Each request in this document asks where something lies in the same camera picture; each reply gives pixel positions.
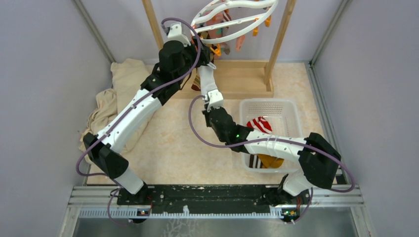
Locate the white round clip hanger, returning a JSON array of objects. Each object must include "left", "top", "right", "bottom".
[{"left": 191, "top": 0, "right": 279, "bottom": 44}]

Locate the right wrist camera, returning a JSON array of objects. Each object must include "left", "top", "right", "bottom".
[{"left": 205, "top": 89, "right": 224, "bottom": 112}]

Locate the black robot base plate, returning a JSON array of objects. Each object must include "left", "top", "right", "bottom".
[{"left": 112, "top": 182, "right": 311, "bottom": 214}]

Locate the pink sock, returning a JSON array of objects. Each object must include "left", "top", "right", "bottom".
[{"left": 206, "top": 9, "right": 233, "bottom": 43}]

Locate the beige striped ribbed sock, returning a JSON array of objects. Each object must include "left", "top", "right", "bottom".
[{"left": 191, "top": 74, "right": 201, "bottom": 91}]

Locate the orange clothes clip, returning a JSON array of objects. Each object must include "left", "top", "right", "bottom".
[{"left": 210, "top": 44, "right": 222, "bottom": 57}]

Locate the aluminium rail front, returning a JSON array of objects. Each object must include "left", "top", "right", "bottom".
[{"left": 68, "top": 185, "right": 364, "bottom": 219}]

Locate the red white striped sock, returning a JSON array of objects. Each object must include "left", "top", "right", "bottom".
[{"left": 246, "top": 117, "right": 273, "bottom": 134}]

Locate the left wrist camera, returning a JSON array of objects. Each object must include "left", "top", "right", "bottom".
[{"left": 166, "top": 22, "right": 191, "bottom": 47}]

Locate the white perforated plastic basket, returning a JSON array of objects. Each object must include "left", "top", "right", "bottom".
[{"left": 239, "top": 98, "right": 303, "bottom": 173}]

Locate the wooden hanger stand frame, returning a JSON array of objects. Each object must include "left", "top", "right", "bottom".
[{"left": 141, "top": 0, "right": 297, "bottom": 99}]

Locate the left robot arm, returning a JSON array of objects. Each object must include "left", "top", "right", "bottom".
[{"left": 83, "top": 38, "right": 212, "bottom": 204}]

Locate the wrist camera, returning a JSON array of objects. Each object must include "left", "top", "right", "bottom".
[
  {"left": 205, "top": 89, "right": 224, "bottom": 112},
  {"left": 166, "top": 22, "right": 191, "bottom": 47}
]

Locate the mustard yellow sock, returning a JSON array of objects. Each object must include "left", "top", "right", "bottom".
[{"left": 257, "top": 154, "right": 284, "bottom": 168}]

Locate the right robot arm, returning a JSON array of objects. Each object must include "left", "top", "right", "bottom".
[{"left": 202, "top": 107, "right": 341, "bottom": 203}]

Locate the beige crumpled cloth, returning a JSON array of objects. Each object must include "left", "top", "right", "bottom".
[{"left": 79, "top": 58, "right": 155, "bottom": 163}]

